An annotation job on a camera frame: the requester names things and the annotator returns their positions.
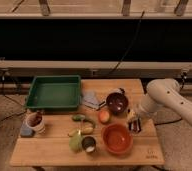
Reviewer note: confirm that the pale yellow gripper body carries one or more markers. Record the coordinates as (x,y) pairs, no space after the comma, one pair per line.
(132,116)

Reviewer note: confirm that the red bowl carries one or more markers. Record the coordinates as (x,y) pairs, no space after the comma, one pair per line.
(117,139)

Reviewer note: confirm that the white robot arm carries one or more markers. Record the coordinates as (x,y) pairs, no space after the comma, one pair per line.
(161,92)

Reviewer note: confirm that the dark purple bowl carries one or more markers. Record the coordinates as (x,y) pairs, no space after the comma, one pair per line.
(117,103)

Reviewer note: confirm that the orange peach fruit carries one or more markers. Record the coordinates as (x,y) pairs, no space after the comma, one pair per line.
(104,116)

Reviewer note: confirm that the blue grey cloth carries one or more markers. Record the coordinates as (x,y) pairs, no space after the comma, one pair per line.
(89,99)

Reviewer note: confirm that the yellow corn toy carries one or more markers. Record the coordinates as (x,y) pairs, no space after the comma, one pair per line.
(82,131)

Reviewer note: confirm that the small metal cup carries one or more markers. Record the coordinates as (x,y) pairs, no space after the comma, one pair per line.
(88,144)

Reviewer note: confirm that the green cucumber toy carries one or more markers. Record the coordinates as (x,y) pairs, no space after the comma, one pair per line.
(84,118)

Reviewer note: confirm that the green pear toy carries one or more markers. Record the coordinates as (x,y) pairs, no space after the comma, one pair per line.
(75,142)

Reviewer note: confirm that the green plastic tray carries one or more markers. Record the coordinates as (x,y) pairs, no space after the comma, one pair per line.
(54,93)

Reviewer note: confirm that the white mug with items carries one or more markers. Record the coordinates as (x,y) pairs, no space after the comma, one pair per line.
(35,122)

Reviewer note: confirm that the blue sponge block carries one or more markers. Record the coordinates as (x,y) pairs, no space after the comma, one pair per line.
(26,132)

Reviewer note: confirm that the black tripod stand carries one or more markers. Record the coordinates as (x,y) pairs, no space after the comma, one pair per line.
(10,85)

